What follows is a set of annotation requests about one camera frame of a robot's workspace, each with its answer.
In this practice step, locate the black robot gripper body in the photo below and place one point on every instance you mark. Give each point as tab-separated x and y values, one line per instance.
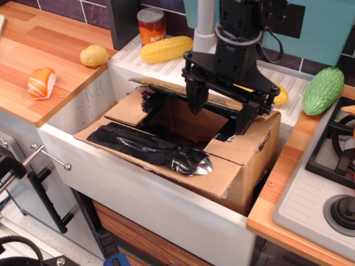
232	72

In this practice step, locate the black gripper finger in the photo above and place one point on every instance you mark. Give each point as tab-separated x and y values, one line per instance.
196	93
247	115

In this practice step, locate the cardboard box with black tape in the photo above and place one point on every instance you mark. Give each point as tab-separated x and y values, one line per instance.
152	127

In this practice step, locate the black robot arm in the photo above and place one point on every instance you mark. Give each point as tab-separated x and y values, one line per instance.
243	23

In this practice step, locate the yellow toy banana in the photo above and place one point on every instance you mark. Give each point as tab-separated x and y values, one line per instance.
282	98

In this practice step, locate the grey toy faucet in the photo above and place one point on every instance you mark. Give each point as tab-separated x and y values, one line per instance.
204	33

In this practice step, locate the yellow toy corn cob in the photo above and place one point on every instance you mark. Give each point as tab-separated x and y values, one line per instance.
166	49

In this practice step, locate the green bitter melon toy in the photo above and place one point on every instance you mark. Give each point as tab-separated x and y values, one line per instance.
323	90

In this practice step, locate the orange soup can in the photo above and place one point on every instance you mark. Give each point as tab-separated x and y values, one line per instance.
152	25

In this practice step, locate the black stove burner grate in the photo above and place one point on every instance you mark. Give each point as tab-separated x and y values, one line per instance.
333	156

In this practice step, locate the yellow toy potato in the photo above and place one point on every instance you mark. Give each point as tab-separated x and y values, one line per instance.
94	55

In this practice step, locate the grey toy stove top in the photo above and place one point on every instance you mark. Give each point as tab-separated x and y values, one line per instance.
300	209

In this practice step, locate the white toy sink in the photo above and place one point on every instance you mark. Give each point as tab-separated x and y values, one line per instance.
194	229

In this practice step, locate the grey stove knob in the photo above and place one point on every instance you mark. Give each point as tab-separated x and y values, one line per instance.
339	213

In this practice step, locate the salmon sushi toy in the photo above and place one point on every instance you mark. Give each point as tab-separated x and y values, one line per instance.
41	83

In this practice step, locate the black clamp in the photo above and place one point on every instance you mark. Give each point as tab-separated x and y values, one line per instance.
11	168

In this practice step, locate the silver towel bar handle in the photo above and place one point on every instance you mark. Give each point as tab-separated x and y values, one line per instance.
40	148

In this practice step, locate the black oven door handle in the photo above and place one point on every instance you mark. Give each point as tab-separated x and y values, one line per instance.
36	180

